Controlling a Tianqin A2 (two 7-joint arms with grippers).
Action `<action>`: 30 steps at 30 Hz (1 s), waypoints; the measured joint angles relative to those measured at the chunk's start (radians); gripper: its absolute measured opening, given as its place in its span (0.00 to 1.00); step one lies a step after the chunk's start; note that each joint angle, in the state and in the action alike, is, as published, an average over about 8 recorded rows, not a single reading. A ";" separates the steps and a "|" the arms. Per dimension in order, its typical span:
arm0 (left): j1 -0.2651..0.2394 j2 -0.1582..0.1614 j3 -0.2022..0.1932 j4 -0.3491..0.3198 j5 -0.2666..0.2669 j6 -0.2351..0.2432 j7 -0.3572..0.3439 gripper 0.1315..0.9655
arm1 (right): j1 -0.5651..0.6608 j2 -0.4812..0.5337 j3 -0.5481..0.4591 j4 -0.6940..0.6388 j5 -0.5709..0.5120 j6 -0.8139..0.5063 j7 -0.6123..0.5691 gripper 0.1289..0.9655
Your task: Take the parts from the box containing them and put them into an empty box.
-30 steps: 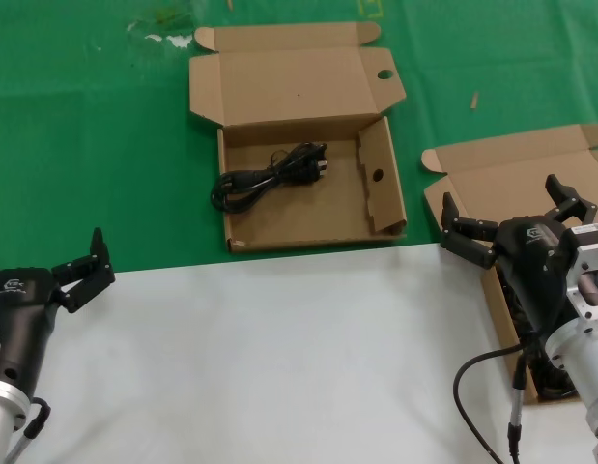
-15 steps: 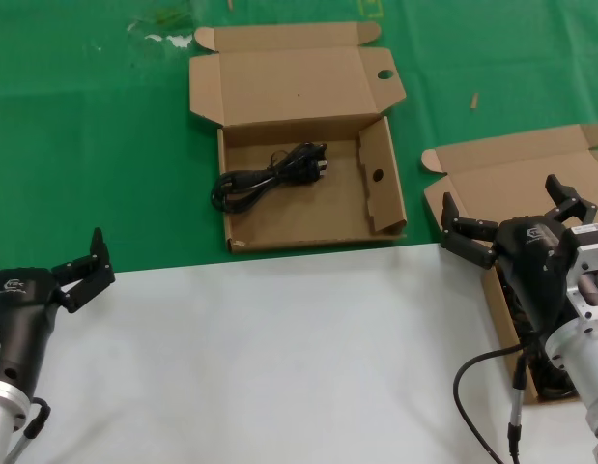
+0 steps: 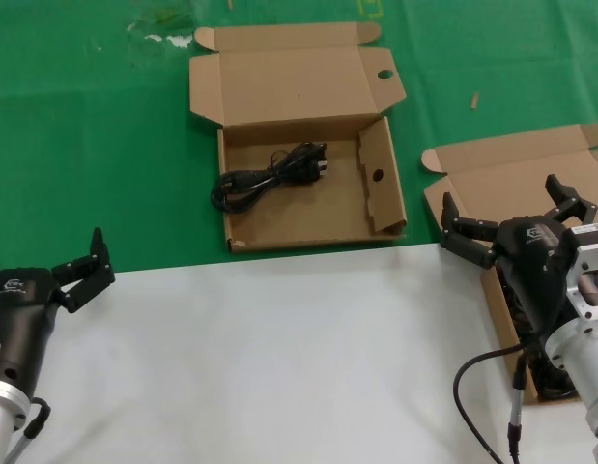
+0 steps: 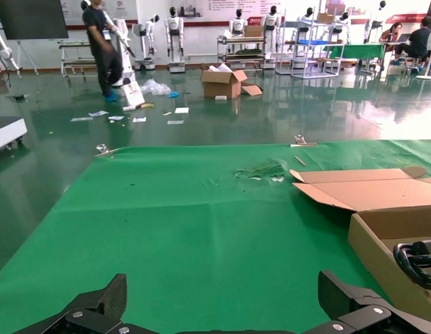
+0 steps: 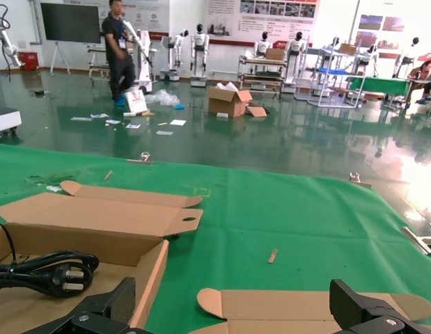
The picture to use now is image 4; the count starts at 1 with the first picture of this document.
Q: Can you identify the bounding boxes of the white frame rack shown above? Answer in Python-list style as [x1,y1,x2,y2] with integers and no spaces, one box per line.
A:
[274,19,341,79]

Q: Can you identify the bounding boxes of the open brown cardboard box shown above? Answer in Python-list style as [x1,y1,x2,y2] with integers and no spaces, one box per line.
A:
[289,166,431,323]

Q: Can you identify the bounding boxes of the white red wall poster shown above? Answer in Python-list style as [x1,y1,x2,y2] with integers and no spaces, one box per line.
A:
[60,0,138,26]

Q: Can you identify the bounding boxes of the large wall info board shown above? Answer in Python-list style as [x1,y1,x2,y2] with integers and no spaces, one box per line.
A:
[206,0,284,18]

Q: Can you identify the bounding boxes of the seated person brown top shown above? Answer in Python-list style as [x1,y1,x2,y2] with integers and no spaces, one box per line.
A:
[378,21,411,53]

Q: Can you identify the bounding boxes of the metal shelf cart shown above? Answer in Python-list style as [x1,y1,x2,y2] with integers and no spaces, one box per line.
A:
[58,40,97,79]
[217,24,268,70]

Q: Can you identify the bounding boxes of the seated person black shirt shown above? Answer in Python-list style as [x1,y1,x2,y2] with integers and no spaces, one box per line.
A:
[395,15,431,70]

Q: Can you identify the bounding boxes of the metal table clamp right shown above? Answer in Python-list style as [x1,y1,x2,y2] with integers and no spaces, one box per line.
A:
[290,134,319,148]

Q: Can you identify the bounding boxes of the large open cardboard box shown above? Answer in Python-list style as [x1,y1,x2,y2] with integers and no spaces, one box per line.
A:
[200,63,249,101]

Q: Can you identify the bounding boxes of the green table cloth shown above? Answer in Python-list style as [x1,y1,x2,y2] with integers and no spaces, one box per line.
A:
[0,138,431,334]

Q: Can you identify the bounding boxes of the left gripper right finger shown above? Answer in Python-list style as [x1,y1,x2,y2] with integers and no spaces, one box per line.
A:
[305,270,431,334]

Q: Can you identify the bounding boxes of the clear plastic wrap scrap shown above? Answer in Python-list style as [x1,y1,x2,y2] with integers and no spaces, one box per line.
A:
[234,158,289,184]

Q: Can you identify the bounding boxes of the black power cable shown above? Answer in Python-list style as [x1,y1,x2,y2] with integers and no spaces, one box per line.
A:
[392,232,431,292]

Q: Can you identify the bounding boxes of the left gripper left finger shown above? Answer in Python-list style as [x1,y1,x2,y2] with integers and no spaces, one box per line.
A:
[13,273,146,334]

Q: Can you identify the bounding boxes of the black display on stand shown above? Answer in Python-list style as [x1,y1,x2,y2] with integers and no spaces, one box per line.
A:
[0,0,70,76]

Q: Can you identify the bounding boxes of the person in black clothes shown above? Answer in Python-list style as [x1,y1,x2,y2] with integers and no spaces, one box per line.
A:
[81,0,124,103]

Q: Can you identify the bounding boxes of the white mobile base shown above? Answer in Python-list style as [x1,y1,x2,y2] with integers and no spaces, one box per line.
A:
[0,107,29,154]

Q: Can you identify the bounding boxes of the clear plastic bag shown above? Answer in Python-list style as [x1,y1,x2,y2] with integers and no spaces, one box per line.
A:
[139,78,173,97]

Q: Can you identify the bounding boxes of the flat cardboard piece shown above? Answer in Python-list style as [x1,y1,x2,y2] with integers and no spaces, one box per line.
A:
[241,82,264,97]

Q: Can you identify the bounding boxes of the green covered table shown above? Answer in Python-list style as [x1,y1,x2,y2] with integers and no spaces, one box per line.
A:
[324,43,386,67]

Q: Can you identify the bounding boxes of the metal table clamp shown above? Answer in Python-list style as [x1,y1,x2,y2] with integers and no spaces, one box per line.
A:
[94,142,122,159]
[290,134,319,148]

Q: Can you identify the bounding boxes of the white red paper bag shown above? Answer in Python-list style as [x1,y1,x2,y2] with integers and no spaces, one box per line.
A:
[120,83,146,111]

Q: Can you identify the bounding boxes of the metal table clamp left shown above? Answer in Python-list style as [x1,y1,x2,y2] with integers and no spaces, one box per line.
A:
[94,142,122,159]

